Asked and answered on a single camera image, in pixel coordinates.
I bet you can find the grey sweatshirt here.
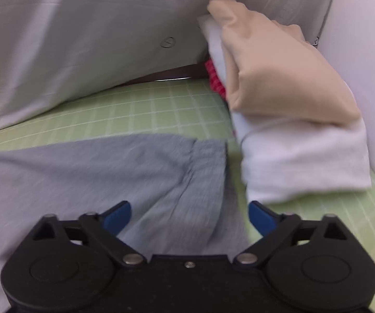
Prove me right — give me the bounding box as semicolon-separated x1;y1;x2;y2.
0;133;250;313

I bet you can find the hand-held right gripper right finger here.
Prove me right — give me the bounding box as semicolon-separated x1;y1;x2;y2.
233;201;354;267

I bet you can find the beige folded garment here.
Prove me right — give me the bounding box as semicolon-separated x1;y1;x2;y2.
207;0;362;128

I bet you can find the grey carrot-print quilt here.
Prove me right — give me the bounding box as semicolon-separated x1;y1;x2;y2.
0;0;338;137

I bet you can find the white folded garment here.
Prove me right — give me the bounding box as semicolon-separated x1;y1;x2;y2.
196;15;372;204

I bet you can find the red checked cloth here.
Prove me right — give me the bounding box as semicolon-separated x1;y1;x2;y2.
204;57;229;101

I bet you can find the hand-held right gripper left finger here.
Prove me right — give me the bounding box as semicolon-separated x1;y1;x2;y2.
29;201;147;267

